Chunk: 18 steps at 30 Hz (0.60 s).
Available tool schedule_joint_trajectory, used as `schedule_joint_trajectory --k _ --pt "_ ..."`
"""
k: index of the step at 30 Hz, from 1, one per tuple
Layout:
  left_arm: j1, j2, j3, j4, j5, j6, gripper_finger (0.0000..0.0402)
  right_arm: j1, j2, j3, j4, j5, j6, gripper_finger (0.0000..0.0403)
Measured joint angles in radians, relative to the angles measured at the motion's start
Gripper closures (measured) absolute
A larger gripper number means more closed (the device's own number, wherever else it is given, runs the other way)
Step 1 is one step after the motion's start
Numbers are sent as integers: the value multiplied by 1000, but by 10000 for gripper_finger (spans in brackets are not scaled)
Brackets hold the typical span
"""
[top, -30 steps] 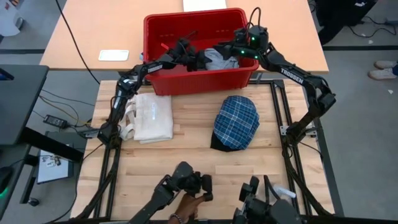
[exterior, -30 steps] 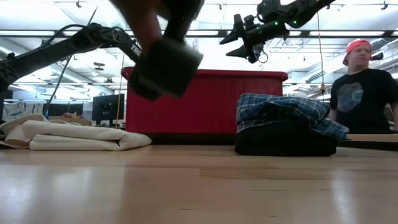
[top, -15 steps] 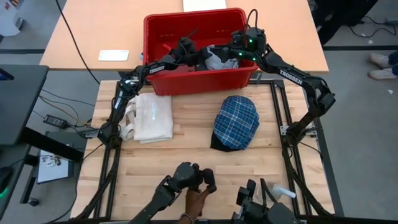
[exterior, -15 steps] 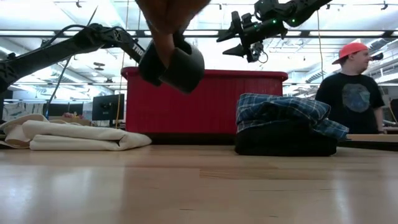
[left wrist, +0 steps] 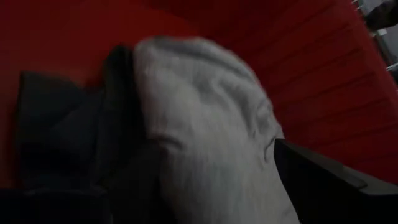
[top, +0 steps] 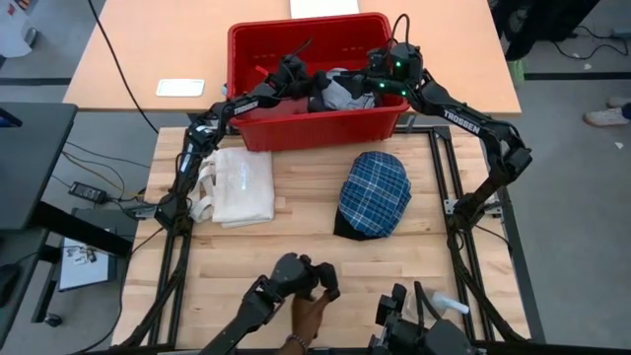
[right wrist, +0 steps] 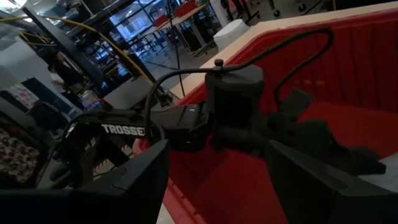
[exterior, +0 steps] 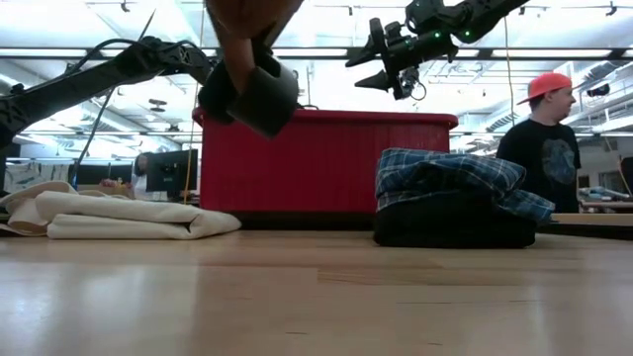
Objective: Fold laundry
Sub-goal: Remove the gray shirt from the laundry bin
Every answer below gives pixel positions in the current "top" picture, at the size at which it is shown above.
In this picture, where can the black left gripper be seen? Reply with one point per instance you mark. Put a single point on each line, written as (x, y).
(298, 85)

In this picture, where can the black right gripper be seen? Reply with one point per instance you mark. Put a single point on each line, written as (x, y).
(392, 86)

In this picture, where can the grey shorts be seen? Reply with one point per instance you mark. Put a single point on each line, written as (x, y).
(345, 98)

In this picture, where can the blue plaid shorts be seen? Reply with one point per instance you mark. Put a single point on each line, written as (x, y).
(374, 192)

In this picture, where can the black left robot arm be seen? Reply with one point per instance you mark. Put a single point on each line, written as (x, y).
(241, 107)

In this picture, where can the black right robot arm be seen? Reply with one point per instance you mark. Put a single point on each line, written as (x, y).
(461, 120)

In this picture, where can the red plastic bin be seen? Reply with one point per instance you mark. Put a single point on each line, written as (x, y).
(320, 133)

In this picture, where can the tan wooden table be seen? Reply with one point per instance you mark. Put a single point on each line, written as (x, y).
(443, 49)

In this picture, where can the white folded tote bag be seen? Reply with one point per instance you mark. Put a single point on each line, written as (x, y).
(244, 187)

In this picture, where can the black equipment case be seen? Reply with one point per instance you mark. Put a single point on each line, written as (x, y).
(567, 20)

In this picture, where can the person's hand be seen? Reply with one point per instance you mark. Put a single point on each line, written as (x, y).
(305, 318)

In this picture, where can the black power adapter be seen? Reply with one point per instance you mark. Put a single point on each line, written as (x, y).
(88, 192)

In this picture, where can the person's shoe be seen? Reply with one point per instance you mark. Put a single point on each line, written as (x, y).
(605, 117)
(620, 101)

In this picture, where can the black desk base beam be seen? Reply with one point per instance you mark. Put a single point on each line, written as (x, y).
(84, 229)

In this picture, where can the black desk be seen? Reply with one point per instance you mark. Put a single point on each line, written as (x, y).
(29, 163)

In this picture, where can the white printed paper sheet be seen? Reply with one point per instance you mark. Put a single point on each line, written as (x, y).
(84, 268)

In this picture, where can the black caster wheel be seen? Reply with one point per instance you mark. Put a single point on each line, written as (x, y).
(52, 320)

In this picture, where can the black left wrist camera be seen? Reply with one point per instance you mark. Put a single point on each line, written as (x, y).
(321, 79)

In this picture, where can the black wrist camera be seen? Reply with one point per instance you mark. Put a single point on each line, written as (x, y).
(321, 79)
(377, 59)

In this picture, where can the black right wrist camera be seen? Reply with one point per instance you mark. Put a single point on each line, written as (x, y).
(377, 59)

